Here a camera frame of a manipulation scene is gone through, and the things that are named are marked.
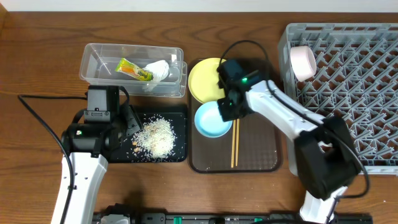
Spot white tissue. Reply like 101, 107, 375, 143
143, 60, 169, 92

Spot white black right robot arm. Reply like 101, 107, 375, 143
217, 72, 363, 223

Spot dark brown serving tray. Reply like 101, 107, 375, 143
189, 96, 283, 174

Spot clear plastic waste bin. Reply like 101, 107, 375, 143
80, 43, 188, 98

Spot rice pile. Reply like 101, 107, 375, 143
123, 114, 177, 161

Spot black food waste tray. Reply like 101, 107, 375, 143
110, 105, 188, 163

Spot wooden chopstick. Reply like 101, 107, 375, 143
231, 120, 236, 168
235, 119, 240, 167

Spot pink bowl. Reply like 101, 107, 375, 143
290, 46, 317, 82

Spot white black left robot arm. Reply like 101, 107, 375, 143
51, 85, 142, 223

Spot green yellow snack wrapper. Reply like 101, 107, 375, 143
115, 58, 153, 81

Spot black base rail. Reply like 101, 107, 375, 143
91, 203, 374, 224

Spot grey dishwasher rack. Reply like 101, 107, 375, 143
278, 23, 397, 175

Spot yellow plate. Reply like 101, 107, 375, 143
188, 58, 225, 103

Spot light blue bowl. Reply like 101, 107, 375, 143
194, 101, 233, 138

